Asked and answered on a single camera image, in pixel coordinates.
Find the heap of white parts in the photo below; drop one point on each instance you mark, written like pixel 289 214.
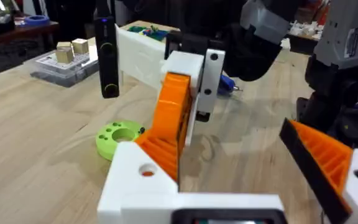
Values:
pixel 304 29

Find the white block left gripper left finger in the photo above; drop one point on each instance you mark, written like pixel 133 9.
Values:
pixel 126 186

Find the clear box with wooden blocks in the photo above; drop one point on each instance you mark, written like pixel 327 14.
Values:
pixel 64 67

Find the green board with toy blocks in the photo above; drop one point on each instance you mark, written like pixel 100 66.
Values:
pixel 149 32

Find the brown side table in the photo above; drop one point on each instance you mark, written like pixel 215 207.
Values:
pixel 17 32

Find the white orange left gripper right finger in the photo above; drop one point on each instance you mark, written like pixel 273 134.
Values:
pixel 328 168

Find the blue electric screwdriver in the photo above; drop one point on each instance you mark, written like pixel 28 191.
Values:
pixel 226 84

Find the blue tape roll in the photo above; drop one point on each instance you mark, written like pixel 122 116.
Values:
pixel 36 20

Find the green disc with holes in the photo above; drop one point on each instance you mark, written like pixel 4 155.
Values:
pixel 107 143

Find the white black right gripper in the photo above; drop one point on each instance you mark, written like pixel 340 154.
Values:
pixel 138 56

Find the orange ribbed wedge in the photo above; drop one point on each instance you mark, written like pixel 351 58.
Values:
pixel 160 152

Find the small black screw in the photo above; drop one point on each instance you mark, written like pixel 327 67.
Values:
pixel 141 130

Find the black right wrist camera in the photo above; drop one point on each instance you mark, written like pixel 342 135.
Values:
pixel 107 62

